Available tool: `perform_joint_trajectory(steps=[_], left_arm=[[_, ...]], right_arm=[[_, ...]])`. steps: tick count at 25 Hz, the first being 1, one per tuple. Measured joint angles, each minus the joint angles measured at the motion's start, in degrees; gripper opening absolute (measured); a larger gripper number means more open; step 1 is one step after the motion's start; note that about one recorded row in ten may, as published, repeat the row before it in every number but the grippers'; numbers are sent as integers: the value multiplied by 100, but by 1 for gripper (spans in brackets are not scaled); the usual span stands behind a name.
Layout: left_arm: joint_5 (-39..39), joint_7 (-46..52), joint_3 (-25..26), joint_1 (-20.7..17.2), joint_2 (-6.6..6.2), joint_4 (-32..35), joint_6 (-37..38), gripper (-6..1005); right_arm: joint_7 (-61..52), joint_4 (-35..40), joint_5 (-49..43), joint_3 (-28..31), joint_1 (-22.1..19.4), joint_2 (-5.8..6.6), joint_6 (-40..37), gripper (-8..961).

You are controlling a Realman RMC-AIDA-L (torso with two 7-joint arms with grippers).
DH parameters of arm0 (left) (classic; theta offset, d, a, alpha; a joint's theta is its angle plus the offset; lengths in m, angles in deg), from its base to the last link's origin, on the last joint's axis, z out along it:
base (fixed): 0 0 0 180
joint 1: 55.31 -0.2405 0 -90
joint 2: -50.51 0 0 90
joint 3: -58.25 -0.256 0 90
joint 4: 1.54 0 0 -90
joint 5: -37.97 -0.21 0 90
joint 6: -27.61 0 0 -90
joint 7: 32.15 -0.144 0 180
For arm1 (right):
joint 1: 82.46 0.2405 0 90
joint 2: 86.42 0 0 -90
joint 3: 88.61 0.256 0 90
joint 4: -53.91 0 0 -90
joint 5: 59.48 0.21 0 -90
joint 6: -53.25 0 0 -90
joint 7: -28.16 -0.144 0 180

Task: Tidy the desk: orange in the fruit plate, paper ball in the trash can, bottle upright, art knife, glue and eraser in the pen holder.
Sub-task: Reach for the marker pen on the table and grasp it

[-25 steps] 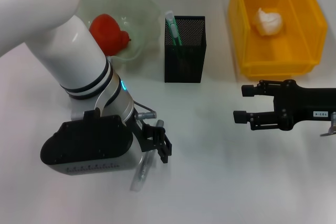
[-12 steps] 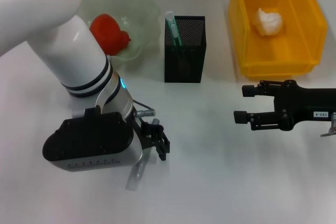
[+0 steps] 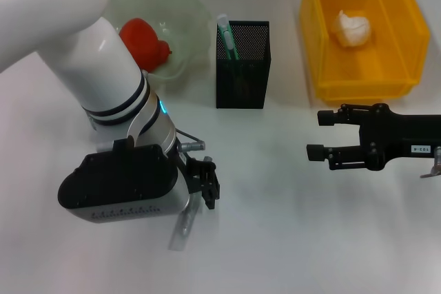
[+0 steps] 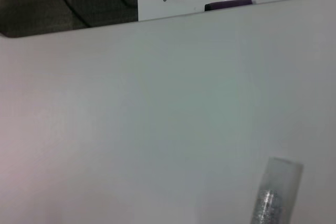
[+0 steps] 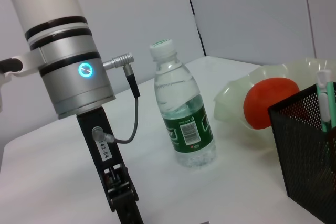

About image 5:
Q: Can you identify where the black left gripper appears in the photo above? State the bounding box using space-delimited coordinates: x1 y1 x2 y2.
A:
76 105 144 224

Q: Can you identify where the clear green-label water bottle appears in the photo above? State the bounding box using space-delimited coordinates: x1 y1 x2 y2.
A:
149 39 218 169

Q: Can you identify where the soft red-orange toy orange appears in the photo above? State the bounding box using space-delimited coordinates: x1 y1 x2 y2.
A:
243 77 301 130

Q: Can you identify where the mint green utility knife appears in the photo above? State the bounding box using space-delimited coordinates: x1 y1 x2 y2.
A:
316 69 336 133

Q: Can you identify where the black mesh pen holder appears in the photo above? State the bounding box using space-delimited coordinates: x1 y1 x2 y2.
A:
267 82 336 223

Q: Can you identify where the pale green wavy glass plate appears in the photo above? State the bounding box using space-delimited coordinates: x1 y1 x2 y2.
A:
213 56 336 154

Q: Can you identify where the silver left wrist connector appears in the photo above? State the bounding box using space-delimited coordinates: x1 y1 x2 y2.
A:
102 52 134 69

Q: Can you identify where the black cable with silver plug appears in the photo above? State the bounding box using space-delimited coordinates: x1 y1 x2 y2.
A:
91 73 142 145

